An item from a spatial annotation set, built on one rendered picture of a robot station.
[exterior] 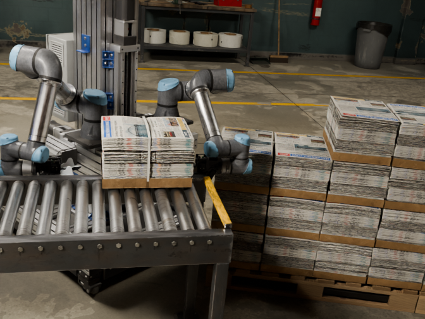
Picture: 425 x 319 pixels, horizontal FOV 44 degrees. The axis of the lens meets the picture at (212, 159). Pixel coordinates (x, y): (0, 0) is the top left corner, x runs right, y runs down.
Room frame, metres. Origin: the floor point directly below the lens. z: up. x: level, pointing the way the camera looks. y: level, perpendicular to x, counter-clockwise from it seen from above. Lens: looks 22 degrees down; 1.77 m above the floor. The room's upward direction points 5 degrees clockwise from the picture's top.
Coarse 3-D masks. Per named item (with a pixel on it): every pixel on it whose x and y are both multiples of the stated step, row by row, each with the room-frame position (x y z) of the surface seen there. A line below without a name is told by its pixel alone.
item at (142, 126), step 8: (144, 128) 2.12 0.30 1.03; (152, 128) 2.13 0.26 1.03; (144, 136) 2.03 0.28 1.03; (152, 136) 2.03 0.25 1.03; (144, 144) 2.01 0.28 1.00; (152, 144) 2.01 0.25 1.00; (144, 152) 2.01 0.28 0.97; (152, 152) 2.02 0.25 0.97; (144, 160) 2.01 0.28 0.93; (152, 160) 2.02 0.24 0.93; (144, 168) 2.01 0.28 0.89; (152, 168) 2.02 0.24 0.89; (144, 176) 2.01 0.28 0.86; (152, 176) 2.02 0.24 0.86
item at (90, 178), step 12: (0, 180) 1.97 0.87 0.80; (12, 180) 1.98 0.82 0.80; (24, 180) 1.99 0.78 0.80; (48, 180) 2.02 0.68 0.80; (60, 180) 2.03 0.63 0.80; (72, 180) 2.04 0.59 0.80; (192, 180) 2.16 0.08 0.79; (24, 192) 1.99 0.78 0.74; (120, 192) 2.09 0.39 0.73; (168, 192) 2.14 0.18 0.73; (204, 192) 2.18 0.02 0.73
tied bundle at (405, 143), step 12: (396, 108) 2.70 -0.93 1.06; (408, 108) 2.72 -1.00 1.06; (420, 108) 2.74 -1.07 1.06; (408, 120) 2.49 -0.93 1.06; (420, 120) 2.51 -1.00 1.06; (408, 132) 2.43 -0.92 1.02; (420, 132) 2.43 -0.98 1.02; (396, 144) 2.45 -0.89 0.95; (408, 144) 2.44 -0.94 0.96; (420, 144) 2.43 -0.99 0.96; (396, 156) 2.44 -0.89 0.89; (408, 156) 2.43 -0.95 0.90; (420, 156) 2.43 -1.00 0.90
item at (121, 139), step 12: (108, 120) 2.18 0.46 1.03; (120, 120) 2.19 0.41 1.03; (132, 120) 2.22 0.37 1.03; (108, 132) 2.03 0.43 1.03; (120, 132) 2.04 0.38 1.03; (132, 132) 2.06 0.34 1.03; (108, 144) 1.97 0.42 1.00; (120, 144) 1.98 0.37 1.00; (132, 144) 1.99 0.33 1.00; (108, 156) 1.97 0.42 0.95; (120, 156) 1.98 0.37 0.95; (132, 156) 2.00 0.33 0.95; (108, 168) 1.98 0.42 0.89; (120, 168) 1.99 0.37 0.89; (132, 168) 2.00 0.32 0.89
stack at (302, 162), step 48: (288, 144) 2.64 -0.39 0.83; (240, 192) 2.48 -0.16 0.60; (336, 192) 2.45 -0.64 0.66; (384, 192) 2.44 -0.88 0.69; (240, 240) 2.49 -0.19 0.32; (288, 240) 2.46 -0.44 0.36; (384, 240) 2.44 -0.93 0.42; (240, 288) 2.48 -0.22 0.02; (336, 288) 2.44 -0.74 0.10; (384, 288) 2.43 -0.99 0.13
